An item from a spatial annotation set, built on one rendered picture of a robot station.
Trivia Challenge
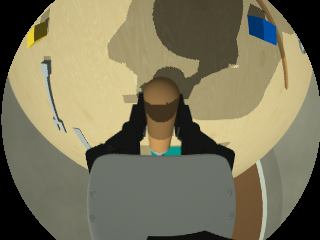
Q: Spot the brown thin rod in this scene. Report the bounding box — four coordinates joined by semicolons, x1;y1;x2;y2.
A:
256;0;288;90

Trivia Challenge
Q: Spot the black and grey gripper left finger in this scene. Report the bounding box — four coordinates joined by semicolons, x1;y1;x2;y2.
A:
85;93;147;174

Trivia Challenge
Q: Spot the blue cube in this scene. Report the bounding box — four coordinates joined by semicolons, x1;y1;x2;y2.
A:
247;15;277;46

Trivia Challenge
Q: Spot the grey flat bar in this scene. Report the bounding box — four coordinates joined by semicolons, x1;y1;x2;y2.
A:
73;128;91;150

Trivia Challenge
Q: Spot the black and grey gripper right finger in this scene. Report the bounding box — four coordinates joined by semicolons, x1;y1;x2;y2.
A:
174;94;235;170

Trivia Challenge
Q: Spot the yellow cube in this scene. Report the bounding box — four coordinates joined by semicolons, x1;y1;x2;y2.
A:
27;21;47;49

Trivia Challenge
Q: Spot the grey metal spoon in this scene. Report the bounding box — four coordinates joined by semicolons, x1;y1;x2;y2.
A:
293;30;306;55

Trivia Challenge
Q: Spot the tool with wooden handle and grey metal rod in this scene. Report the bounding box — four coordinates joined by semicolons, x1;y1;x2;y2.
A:
143;77;180;155

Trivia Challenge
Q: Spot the teal square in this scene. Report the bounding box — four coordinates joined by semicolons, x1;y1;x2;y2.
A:
151;147;181;155

